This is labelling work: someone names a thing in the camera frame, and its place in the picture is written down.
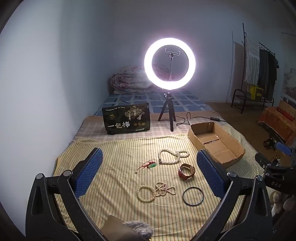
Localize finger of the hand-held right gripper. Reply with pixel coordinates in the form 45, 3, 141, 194
274, 141, 294, 158

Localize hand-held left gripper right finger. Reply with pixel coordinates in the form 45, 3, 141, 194
196, 149, 274, 241

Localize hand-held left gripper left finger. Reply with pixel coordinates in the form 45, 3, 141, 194
25, 147, 104, 235

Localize red strap watch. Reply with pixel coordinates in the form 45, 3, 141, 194
178, 163, 196, 180

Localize cardboard box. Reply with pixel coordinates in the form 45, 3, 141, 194
187, 122, 246, 169

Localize dark metal bangle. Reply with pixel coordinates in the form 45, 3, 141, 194
182, 186, 204, 206

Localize long pearl necklace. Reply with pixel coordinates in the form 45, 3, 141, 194
158, 148, 190, 165

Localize small bead pearl necklace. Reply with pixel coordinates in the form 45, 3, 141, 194
154, 181, 176, 198

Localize large bead pearl bracelet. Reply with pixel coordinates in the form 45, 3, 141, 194
136, 185, 155, 202

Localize red string green pendant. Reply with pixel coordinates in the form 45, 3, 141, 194
135, 161, 158, 173

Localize person's right hand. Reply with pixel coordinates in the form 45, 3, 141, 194
270, 192, 296, 218

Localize orange covered furniture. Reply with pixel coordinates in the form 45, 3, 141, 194
257, 107, 296, 144

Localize yellow striped blanket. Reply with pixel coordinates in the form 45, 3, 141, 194
53, 133, 275, 241

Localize beige checked sheet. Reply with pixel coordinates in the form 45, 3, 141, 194
69, 110, 257, 145

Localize brown trouser leg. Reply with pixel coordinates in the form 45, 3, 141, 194
102, 214, 139, 241

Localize black snack bag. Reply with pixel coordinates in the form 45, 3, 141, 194
102, 103, 152, 135

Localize black metal shoe rack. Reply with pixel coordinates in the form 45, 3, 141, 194
231, 89, 274, 114

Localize grey knitted cloth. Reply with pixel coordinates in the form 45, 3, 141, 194
122, 220, 153, 241

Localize black tripod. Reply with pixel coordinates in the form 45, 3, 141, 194
158, 89, 177, 132

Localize dark hanging clothes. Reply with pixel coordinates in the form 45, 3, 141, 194
257, 47, 278, 100

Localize blue patterned sheet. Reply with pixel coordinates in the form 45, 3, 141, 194
94, 89, 212, 116

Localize white striped towel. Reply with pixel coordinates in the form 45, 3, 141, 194
245, 34, 260, 85

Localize black clothes rack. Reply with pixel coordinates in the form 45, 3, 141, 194
240, 23, 278, 109

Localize rolled floral quilt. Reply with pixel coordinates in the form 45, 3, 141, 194
109, 65, 171, 94

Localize black cable with controller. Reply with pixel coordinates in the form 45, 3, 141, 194
174, 112, 229, 127

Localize white ring light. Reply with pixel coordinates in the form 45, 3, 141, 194
144, 37, 196, 90

